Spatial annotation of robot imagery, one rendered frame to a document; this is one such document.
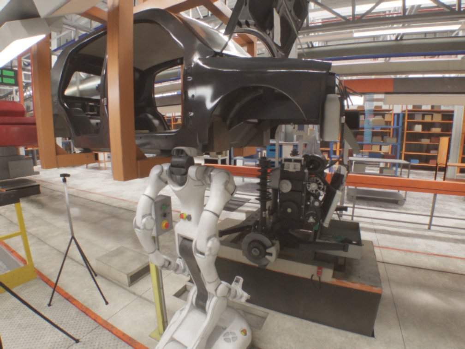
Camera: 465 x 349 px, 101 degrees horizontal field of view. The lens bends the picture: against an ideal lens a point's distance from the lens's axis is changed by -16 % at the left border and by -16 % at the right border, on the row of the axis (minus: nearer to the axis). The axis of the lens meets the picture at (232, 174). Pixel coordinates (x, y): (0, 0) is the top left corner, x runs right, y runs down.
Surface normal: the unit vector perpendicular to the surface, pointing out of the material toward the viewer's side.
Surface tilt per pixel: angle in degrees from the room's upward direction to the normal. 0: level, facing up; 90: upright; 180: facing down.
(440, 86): 90
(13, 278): 90
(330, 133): 99
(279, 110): 90
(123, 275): 90
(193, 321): 23
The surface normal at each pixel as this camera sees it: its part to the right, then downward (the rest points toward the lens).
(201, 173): 0.83, 0.10
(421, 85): -0.45, 0.15
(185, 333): -0.22, -0.85
